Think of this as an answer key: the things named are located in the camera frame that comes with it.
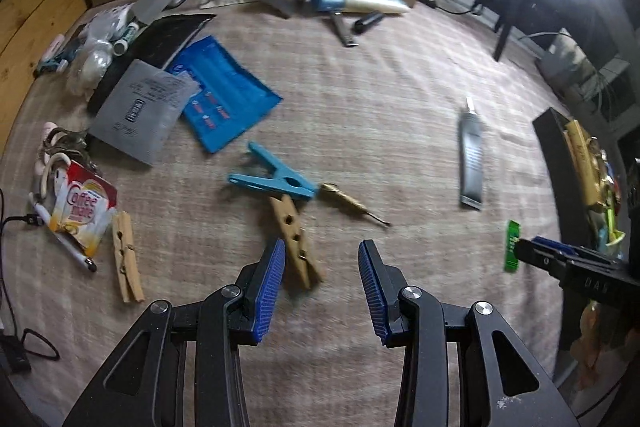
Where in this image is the black container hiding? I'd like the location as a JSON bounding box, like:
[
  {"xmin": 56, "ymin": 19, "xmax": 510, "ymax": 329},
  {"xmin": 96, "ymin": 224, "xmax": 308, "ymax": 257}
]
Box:
[{"xmin": 531, "ymin": 107, "xmax": 640, "ymax": 388}]

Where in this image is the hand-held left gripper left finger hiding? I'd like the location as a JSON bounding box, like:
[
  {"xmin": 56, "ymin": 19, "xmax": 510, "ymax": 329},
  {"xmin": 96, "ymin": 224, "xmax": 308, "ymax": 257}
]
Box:
[{"xmin": 62, "ymin": 238, "xmax": 287, "ymax": 427}]

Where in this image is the white pen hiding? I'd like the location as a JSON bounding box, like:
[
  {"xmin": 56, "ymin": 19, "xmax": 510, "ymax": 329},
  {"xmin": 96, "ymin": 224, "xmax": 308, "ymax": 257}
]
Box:
[{"xmin": 29, "ymin": 192, "xmax": 98, "ymax": 274}]

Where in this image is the black adapter box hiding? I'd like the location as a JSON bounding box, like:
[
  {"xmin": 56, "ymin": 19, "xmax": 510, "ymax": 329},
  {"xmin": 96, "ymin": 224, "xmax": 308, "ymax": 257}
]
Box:
[{"xmin": 0, "ymin": 333, "xmax": 32, "ymax": 374}]

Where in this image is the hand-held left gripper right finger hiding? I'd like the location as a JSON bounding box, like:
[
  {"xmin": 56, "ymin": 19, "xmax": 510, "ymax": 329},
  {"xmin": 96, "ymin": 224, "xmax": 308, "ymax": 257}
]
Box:
[{"xmin": 357, "ymin": 239, "xmax": 581, "ymax": 427}]

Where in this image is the key bunch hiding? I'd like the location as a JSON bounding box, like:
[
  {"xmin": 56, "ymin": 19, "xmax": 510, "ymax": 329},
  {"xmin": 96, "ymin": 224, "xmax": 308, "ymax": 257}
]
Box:
[{"xmin": 35, "ymin": 122, "xmax": 98, "ymax": 200}]

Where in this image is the pink lip balm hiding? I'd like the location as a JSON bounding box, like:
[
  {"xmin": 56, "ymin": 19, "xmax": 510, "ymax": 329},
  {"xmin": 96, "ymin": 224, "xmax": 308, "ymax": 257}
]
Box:
[{"xmin": 44, "ymin": 34, "xmax": 67, "ymax": 58}]

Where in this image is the wooden clothespin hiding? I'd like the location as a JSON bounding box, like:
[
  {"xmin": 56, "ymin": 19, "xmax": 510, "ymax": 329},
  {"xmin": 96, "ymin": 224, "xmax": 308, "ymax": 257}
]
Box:
[
  {"xmin": 111, "ymin": 212, "xmax": 146, "ymax": 304},
  {"xmin": 270, "ymin": 194, "xmax": 326, "ymax": 290}
]

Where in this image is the grey foil packet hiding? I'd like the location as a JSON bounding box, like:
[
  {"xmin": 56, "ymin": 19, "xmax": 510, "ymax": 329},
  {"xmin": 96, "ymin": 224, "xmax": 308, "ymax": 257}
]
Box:
[{"xmin": 89, "ymin": 59, "xmax": 198, "ymax": 166}]

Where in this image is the green and white tube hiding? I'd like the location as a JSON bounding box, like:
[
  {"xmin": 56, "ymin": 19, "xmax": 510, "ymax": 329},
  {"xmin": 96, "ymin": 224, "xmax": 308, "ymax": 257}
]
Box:
[{"xmin": 112, "ymin": 22, "xmax": 141, "ymax": 58}]

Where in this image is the coffee creamer sachet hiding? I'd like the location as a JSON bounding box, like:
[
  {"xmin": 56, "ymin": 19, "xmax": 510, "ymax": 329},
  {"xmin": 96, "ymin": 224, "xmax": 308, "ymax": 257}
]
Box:
[{"xmin": 49, "ymin": 159, "xmax": 119, "ymax": 258}]

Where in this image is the black pouch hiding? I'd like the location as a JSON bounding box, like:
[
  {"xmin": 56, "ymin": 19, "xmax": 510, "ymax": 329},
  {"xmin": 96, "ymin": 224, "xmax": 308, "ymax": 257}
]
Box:
[{"xmin": 87, "ymin": 13, "xmax": 217, "ymax": 115}]

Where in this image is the black cable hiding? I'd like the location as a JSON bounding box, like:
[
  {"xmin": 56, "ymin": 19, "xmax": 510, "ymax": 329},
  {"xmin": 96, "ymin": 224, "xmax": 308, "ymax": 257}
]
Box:
[{"xmin": 0, "ymin": 189, "xmax": 61, "ymax": 363}]

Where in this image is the small green packet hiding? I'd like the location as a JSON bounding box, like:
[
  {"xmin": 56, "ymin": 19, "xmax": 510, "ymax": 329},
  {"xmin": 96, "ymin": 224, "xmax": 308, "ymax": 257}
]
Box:
[{"xmin": 502, "ymin": 219, "xmax": 523, "ymax": 273}]

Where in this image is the small black stick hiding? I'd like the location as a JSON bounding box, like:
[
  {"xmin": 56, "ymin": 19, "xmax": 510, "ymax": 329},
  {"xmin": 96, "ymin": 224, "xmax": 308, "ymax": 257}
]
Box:
[{"xmin": 354, "ymin": 12, "xmax": 385, "ymax": 34}]

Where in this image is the wooden plank cabinet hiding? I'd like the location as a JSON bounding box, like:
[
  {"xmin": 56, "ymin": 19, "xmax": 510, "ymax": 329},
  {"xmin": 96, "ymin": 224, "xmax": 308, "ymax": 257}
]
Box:
[{"xmin": 0, "ymin": 0, "xmax": 86, "ymax": 78}]

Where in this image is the nail clipper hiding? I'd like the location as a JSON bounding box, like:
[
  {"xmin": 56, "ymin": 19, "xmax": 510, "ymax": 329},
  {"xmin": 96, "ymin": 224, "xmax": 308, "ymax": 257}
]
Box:
[{"xmin": 327, "ymin": 9, "xmax": 358, "ymax": 48}]

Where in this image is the blue clothespin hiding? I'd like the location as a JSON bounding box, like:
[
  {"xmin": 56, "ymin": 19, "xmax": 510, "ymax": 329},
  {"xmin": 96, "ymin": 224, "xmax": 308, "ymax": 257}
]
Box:
[
  {"xmin": 227, "ymin": 142, "xmax": 318, "ymax": 202},
  {"xmin": 32, "ymin": 58, "xmax": 69, "ymax": 78}
]

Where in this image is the gold snack packet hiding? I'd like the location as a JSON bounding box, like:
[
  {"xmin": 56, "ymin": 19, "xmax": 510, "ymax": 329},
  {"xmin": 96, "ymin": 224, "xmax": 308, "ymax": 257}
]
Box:
[{"xmin": 565, "ymin": 119, "xmax": 608, "ymax": 208}]

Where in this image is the brass pick tool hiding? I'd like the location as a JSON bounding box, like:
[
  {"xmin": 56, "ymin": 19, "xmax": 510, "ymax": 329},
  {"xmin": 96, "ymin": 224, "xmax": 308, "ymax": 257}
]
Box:
[{"xmin": 320, "ymin": 182, "xmax": 392, "ymax": 228}]

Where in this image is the clear plastic bag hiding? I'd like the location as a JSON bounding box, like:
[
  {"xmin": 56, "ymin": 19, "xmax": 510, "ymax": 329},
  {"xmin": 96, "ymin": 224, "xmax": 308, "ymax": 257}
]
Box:
[{"xmin": 67, "ymin": 4, "xmax": 136, "ymax": 95}]

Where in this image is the person's right hand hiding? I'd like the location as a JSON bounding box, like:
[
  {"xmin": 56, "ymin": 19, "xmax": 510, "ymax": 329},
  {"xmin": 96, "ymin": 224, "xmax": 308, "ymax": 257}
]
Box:
[{"xmin": 572, "ymin": 302, "xmax": 633, "ymax": 380}]

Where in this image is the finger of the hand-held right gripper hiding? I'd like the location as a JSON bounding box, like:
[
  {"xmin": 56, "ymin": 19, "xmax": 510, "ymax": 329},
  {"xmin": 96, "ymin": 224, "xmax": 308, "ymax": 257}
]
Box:
[
  {"xmin": 531, "ymin": 235, "xmax": 623, "ymax": 265},
  {"xmin": 515, "ymin": 238, "xmax": 568, "ymax": 280}
]

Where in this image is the white charger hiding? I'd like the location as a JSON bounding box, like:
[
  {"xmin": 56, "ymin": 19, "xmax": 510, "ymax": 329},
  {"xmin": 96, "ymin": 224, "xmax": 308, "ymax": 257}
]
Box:
[{"xmin": 131, "ymin": 0, "xmax": 173, "ymax": 28}]

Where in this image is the blue plastic packet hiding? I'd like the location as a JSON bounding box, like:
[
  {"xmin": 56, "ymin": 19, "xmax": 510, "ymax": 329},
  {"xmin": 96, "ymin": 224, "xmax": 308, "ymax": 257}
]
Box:
[{"xmin": 165, "ymin": 36, "xmax": 283, "ymax": 154}]

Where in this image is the grey glue tube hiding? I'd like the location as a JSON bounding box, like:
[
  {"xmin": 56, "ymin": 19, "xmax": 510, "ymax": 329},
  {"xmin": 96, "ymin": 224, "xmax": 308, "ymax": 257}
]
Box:
[{"xmin": 459, "ymin": 96, "xmax": 485, "ymax": 212}]

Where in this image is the yellow-green packet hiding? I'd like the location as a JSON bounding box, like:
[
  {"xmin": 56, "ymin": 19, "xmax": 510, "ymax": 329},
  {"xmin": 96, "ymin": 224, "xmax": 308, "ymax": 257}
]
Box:
[{"xmin": 595, "ymin": 207, "xmax": 626, "ymax": 249}]

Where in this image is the black light stand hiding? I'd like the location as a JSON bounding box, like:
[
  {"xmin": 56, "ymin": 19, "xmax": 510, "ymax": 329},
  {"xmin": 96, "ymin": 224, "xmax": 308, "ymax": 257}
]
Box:
[{"xmin": 492, "ymin": 0, "xmax": 516, "ymax": 62}]

